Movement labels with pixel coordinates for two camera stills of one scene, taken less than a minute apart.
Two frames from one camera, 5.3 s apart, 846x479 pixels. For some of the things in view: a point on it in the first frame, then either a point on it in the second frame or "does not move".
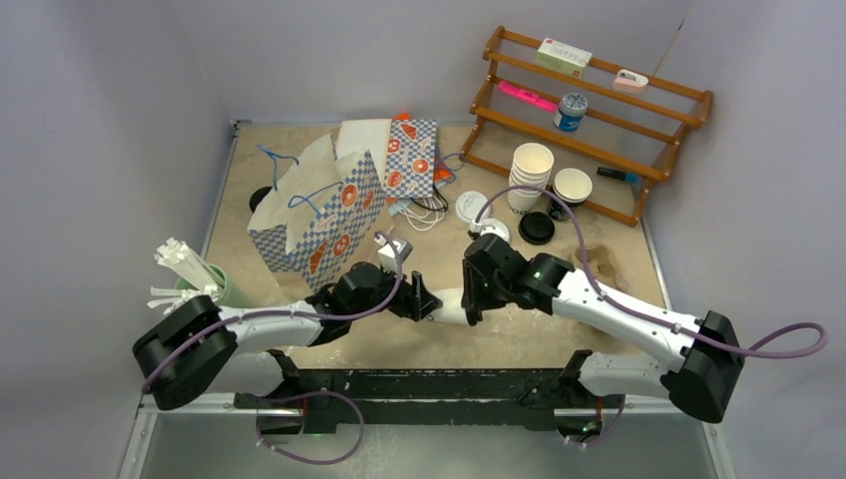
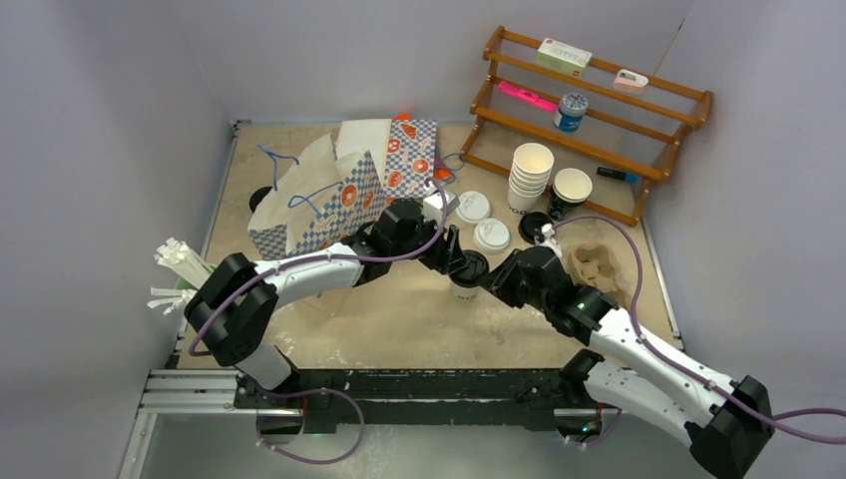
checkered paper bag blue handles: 318,216 does not move
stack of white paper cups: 532,166 does not move
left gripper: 418,305 → 446,253
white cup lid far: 469,204 does not move
